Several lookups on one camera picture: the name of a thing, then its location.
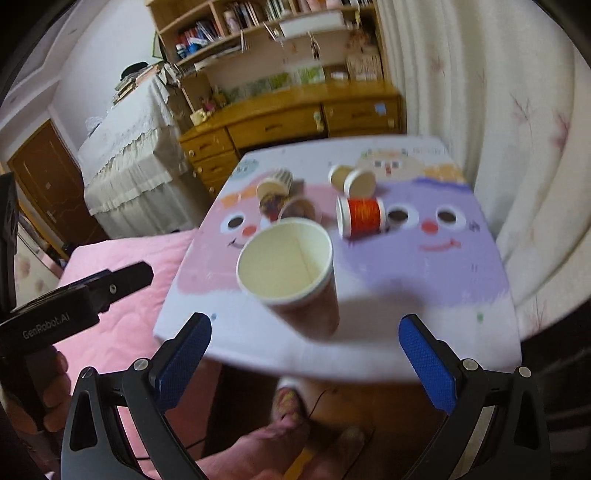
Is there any white curtain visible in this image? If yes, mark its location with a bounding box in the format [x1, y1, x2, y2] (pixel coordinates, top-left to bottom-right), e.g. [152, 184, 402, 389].
[373, 0, 591, 344]

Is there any orange paper cup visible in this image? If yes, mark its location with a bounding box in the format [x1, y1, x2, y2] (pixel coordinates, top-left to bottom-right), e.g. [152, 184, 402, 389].
[335, 196, 387, 239]

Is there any person's left hand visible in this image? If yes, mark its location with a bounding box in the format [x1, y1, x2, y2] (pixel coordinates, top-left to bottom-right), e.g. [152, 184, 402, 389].
[41, 349, 73, 433]

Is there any large white paper cup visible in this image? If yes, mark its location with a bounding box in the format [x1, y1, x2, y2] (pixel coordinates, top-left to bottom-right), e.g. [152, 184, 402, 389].
[236, 218, 341, 341]

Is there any beige paper cup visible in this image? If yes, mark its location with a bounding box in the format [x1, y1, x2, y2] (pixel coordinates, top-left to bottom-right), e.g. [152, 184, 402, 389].
[344, 168, 378, 198]
[328, 165, 354, 193]

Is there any striped paper cup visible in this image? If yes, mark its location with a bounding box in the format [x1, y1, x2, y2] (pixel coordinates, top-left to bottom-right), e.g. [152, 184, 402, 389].
[256, 168, 295, 200]

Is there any wooden bookshelf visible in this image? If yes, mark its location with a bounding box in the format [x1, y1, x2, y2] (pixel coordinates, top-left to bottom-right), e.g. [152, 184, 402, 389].
[145, 0, 385, 95]

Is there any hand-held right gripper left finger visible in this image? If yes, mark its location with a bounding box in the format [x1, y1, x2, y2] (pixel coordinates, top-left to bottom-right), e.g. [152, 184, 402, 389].
[60, 312, 213, 480]

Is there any wooden desk with drawers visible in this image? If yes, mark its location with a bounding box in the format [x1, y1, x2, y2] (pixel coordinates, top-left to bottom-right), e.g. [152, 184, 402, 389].
[178, 84, 403, 197]

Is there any patterned slipper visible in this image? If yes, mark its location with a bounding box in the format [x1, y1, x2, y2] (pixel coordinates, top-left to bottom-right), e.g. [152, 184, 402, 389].
[272, 377, 311, 423]

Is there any pink bedspread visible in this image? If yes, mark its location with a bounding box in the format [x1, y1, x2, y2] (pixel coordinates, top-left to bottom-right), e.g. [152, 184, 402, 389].
[50, 228, 223, 464]

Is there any brown paper cup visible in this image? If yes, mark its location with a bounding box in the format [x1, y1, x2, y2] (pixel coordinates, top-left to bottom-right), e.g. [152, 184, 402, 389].
[277, 197, 320, 225]

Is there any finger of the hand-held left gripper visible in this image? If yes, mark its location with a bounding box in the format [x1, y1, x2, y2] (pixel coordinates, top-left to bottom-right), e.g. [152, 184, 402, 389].
[85, 261, 155, 315]

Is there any white lace furniture cover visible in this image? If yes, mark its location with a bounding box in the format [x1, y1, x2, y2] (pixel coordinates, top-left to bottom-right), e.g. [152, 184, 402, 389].
[76, 74, 195, 240]

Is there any cartoon printed tablecloth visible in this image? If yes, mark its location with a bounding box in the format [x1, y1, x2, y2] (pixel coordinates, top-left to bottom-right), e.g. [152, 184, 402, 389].
[152, 135, 523, 385]

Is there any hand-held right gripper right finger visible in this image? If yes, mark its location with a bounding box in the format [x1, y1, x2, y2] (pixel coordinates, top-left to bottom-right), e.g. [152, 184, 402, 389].
[399, 314, 551, 480]

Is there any brown wooden door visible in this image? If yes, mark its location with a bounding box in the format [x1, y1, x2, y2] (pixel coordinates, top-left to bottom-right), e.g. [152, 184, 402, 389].
[6, 120, 110, 260]

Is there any stack of books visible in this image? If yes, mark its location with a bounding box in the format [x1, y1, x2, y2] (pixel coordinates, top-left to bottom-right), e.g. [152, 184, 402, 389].
[112, 61, 163, 105]

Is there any person's leg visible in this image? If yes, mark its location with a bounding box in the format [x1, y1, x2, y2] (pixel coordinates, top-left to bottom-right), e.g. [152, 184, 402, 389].
[193, 413, 370, 480]

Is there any black cable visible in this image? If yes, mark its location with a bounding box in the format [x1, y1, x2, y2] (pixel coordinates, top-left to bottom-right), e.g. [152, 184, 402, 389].
[307, 389, 339, 418]

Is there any dark patterned paper cup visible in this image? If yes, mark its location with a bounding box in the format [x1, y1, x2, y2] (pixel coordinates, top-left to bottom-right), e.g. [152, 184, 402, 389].
[259, 194, 290, 217]

